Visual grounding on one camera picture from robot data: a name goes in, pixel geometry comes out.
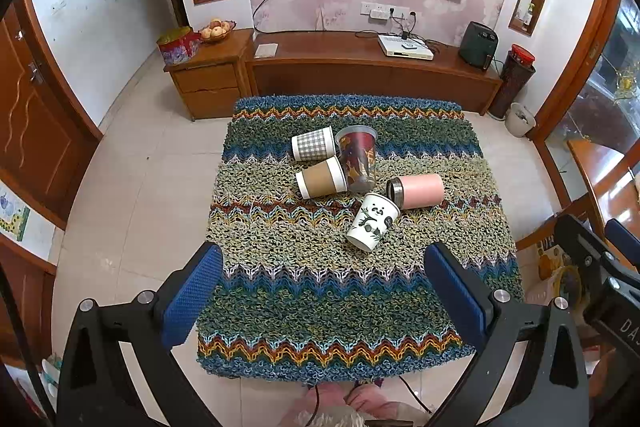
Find red patterned tin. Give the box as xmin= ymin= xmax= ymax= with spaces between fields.
xmin=157 ymin=27 xmax=203 ymax=66

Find red patterned paper cup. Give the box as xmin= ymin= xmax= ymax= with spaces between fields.
xmin=334 ymin=125 xmax=378 ymax=194

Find brown wooden door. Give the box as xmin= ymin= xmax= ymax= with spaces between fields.
xmin=0 ymin=0 xmax=104 ymax=230

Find yellow printed bag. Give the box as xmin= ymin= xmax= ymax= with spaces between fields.
xmin=536 ymin=239 xmax=585 ymax=308

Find bowl of fruit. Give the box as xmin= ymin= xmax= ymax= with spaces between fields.
xmin=199 ymin=19 xmax=236 ymax=44

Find wooden table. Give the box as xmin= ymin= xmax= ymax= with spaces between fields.
xmin=567 ymin=139 xmax=640 ymax=240

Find colourful wall poster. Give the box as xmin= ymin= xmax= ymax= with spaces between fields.
xmin=0 ymin=183 xmax=32 ymax=243

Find pink steel tumbler cup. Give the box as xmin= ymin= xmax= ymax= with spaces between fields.
xmin=385 ymin=173 xmax=445 ymax=210

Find checked paper cup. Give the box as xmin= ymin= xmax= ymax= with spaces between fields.
xmin=291 ymin=126 xmax=337 ymax=162

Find wooden drawer cabinet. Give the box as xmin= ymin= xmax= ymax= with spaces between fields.
xmin=163 ymin=28 xmax=256 ymax=122

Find dark green air fryer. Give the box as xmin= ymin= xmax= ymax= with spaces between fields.
xmin=458 ymin=21 xmax=500 ymax=69

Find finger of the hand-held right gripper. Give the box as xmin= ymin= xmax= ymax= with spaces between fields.
xmin=604 ymin=219 xmax=640 ymax=272
xmin=554 ymin=214 xmax=623 ymax=295

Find brown sleeve paper cup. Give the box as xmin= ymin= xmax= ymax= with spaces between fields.
xmin=295 ymin=156 xmax=349 ymax=200

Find panda print paper cup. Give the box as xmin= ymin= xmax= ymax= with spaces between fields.
xmin=346 ymin=193 xmax=402 ymax=253

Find white wall socket strip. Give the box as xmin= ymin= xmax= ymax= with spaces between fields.
xmin=360 ymin=2 xmax=417 ymax=22

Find multicolour knitted blanket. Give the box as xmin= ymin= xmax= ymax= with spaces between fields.
xmin=196 ymin=94 xmax=525 ymax=383

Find white bucket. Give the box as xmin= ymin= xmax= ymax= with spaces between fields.
xmin=504 ymin=102 xmax=537 ymax=138

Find long wooden TV cabinet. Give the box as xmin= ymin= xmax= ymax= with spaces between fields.
xmin=244 ymin=29 xmax=504 ymax=116

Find white set-top box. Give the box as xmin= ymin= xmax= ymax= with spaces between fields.
xmin=377 ymin=33 xmax=435 ymax=62

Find black bin with red lid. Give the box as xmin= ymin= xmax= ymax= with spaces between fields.
xmin=488 ymin=45 xmax=536 ymax=120

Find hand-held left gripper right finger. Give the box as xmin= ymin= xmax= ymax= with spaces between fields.
xmin=424 ymin=241 xmax=594 ymax=427

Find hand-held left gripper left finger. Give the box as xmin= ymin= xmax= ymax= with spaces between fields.
xmin=56 ymin=241 xmax=226 ymax=427

